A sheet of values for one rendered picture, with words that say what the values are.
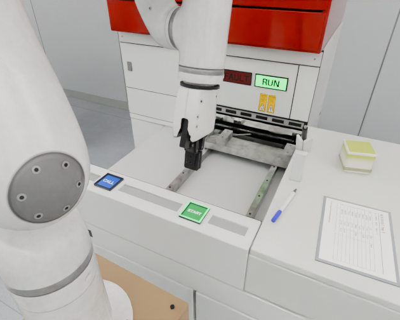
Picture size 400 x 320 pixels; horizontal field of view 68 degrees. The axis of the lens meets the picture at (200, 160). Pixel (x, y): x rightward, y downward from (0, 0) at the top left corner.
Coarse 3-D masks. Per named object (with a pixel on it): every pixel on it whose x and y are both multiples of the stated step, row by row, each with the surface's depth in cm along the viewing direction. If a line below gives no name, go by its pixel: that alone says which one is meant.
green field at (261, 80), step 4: (256, 76) 107; (260, 76) 106; (264, 76) 105; (268, 76) 105; (256, 80) 107; (260, 80) 107; (264, 80) 106; (268, 80) 105; (272, 80) 105; (276, 80) 104; (280, 80) 103; (284, 80) 103; (256, 84) 108; (260, 84) 107; (264, 84) 107; (268, 84) 106; (272, 84) 105; (276, 84) 105; (280, 84) 104; (284, 84) 103; (276, 88) 105; (280, 88) 105; (284, 88) 104
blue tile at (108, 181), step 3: (105, 177) 82; (108, 177) 82; (111, 177) 82; (114, 177) 82; (102, 180) 80; (105, 180) 80; (108, 180) 80; (111, 180) 80; (114, 180) 80; (117, 180) 80; (99, 183) 79; (102, 183) 79; (105, 183) 79; (108, 183) 79; (111, 183) 79; (114, 183) 79; (105, 186) 78; (108, 186) 78; (111, 186) 78
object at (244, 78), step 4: (224, 72) 111; (228, 72) 111; (232, 72) 110; (236, 72) 109; (240, 72) 109; (224, 76) 112; (228, 76) 111; (232, 76) 111; (236, 76) 110; (240, 76) 109; (244, 76) 108; (248, 76) 108; (224, 80) 113; (228, 80) 112; (232, 80) 111; (236, 80) 111; (240, 80) 110; (244, 80) 109; (248, 80) 109
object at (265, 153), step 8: (216, 136) 118; (208, 144) 115; (216, 144) 113; (232, 144) 113; (240, 144) 113; (248, 144) 113; (256, 144) 113; (232, 152) 111; (240, 152) 110; (248, 152) 108; (256, 152) 108; (264, 152) 108; (272, 152) 108; (280, 152) 108; (256, 160) 108; (264, 160) 107; (272, 160) 105; (280, 160) 104
